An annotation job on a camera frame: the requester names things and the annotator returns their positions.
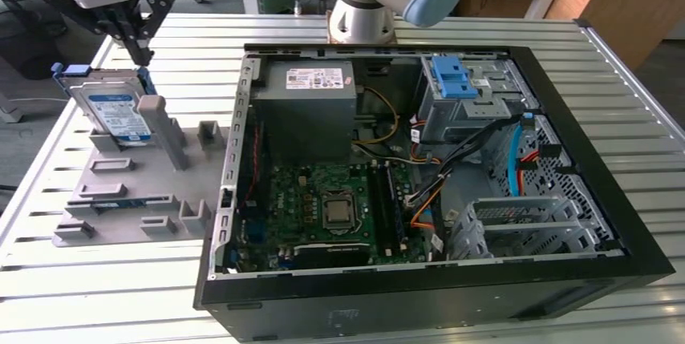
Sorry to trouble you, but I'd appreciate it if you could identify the hard disk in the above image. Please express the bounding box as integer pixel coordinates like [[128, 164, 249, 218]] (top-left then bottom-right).
[[50, 62, 157, 148]]

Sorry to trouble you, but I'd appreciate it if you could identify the blue SATA wire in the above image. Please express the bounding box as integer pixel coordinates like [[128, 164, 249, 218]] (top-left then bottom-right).
[[506, 112, 536, 200]]

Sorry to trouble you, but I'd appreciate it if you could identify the red orange power wire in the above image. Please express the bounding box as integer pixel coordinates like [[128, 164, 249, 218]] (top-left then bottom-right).
[[515, 144, 560, 172]]

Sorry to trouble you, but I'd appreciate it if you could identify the silver disk bay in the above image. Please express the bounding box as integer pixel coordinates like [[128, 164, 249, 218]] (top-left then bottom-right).
[[446, 195, 624, 261]]

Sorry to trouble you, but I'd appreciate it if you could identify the grey metal foot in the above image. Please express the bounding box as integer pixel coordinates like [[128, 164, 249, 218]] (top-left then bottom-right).
[[0, 91, 25, 123]]

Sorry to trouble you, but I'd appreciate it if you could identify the grey power supply unit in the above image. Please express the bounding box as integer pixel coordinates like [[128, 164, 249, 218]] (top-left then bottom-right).
[[249, 59, 359, 164]]

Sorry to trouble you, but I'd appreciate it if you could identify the grey parts rack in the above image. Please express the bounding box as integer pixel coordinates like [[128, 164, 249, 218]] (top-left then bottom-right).
[[50, 94, 231, 248]]

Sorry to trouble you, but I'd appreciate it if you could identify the green motherboard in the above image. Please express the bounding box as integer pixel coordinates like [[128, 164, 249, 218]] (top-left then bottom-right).
[[229, 161, 428, 273]]

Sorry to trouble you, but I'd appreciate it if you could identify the blue plastic drive latch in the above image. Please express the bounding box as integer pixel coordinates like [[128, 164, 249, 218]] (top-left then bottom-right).
[[429, 56, 476, 99]]

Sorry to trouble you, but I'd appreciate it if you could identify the CPU socket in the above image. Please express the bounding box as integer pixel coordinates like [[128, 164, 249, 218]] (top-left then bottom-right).
[[317, 188, 359, 237]]

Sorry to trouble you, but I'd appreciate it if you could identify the CPU with silver top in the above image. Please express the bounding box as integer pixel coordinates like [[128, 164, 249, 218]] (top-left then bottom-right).
[[321, 198, 353, 225]]

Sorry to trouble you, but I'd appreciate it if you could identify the silver drive cage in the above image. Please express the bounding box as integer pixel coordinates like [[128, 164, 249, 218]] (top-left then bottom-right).
[[416, 55, 528, 144]]

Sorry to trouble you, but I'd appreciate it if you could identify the black RAM stick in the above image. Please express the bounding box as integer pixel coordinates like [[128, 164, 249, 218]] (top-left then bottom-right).
[[384, 164, 407, 253]]

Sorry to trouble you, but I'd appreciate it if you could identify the black graphics card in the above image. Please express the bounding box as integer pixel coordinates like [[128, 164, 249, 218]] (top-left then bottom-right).
[[280, 241, 371, 269]]

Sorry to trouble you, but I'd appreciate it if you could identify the wooden cabinet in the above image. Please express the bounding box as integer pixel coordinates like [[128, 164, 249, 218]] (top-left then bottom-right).
[[544, 0, 685, 72]]

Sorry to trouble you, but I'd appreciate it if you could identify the black PC case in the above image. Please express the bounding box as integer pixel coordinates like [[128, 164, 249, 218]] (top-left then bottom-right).
[[190, 42, 677, 343]]

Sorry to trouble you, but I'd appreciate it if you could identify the white floor cable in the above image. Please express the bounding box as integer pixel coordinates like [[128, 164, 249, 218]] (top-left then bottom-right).
[[9, 96, 70, 105]]

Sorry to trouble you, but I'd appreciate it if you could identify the yellow wire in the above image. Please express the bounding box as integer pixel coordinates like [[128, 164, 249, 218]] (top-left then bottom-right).
[[352, 87, 401, 145]]

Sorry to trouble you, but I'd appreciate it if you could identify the multicoloured wire bundle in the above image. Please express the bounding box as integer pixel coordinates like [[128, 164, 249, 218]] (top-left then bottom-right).
[[408, 117, 444, 165]]

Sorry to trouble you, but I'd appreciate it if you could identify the black cable bundle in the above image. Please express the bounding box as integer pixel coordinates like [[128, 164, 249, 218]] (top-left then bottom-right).
[[405, 115, 528, 208]]

